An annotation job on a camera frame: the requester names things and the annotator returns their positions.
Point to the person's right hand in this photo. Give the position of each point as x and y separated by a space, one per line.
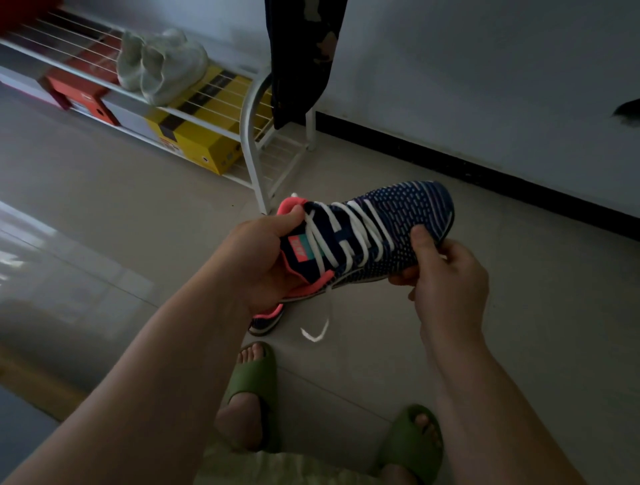
450 295

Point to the white metal shoe rack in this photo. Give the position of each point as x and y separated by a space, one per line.
250 150

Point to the black hanging garment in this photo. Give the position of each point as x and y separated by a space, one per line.
300 55

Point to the person's left forearm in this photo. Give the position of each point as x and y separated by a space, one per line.
130 399

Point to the large red paper bag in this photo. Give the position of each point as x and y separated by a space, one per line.
20 12

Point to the red shoe box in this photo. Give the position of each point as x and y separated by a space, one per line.
80 90

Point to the yellow shoe box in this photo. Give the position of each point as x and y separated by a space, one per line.
205 145

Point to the white and grey shoe box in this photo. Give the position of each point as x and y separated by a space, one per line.
30 85

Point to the person's right leg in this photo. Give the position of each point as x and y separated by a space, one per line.
427 424

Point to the person's left leg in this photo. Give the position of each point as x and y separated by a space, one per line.
240 419

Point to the green foam slipper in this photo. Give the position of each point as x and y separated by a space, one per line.
410 444
255 380

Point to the black baseboard strip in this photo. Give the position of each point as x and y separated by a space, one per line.
475 172

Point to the person's leg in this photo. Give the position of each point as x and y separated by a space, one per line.
240 419
427 424

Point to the olive green shorts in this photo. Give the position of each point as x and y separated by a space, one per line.
270 469

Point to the person's left hand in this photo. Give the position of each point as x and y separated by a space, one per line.
250 260

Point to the white shoelace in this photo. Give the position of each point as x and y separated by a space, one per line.
350 235

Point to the person's right forearm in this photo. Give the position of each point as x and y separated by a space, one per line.
495 419

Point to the white shoe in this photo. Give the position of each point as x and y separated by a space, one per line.
129 62
175 67

